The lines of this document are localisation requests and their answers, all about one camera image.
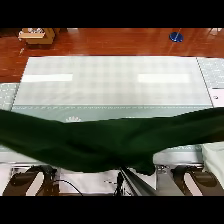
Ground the silver frame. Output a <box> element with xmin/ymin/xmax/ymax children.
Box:
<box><xmin>9</xmin><ymin>162</ymin><xmax>205</xmax><ymax>197</ymax></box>

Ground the black cable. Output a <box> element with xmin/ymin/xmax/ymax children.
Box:
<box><xmin>54</xmin><ymin>179</ymin><xmax>84</xmax><ymax>197</ymax></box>

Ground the cardboard box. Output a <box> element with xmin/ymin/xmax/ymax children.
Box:
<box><xmin>18</xmin><ymin>27</ymin><xmax>56</xmax><ymax>46</ymax></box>

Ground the white garment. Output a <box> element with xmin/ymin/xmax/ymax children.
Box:
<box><xmin>201</xmin><ymin>142</ymin><xmax>224</xmax><ymax>188</ymax></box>

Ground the dark green shirt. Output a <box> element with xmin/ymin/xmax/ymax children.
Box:
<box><xmin>0</xmin><ymin>106</ymin><xmax>224</xmax><ymax>176</ymax></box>

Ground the blue round disc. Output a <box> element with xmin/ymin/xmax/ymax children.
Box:
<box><xmin>169</xmin><ymin>31</ymin><xmax>184</xmax><ymax>43</ymax></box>

